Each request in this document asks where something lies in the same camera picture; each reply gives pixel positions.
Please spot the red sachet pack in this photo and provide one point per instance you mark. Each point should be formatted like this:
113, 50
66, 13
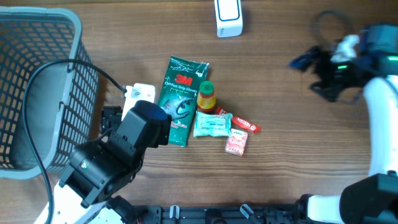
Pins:
242, 123

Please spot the grey plastic mesh basket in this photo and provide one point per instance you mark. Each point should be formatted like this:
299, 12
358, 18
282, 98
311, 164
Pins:
47, 89

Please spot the mint green wipes packet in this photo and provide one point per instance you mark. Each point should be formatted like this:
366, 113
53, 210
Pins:
216, 125

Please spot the white barcode scanner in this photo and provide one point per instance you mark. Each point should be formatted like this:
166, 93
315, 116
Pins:
229, 18

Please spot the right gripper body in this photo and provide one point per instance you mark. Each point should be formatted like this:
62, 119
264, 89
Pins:
333, 75

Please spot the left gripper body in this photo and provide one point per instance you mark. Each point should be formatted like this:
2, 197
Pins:
112, 117

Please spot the sriracha bottle green cap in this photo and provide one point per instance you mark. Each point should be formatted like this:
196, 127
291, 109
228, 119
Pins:
206, 100

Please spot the red white tissue packet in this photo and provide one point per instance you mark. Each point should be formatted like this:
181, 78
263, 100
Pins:
236, 143

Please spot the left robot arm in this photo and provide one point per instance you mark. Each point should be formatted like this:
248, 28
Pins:
97, 169

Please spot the green 3M gloves packet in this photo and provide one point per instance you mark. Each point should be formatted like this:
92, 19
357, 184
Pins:
178, 95

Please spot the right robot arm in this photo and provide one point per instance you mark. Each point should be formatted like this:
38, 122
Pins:
373, 199

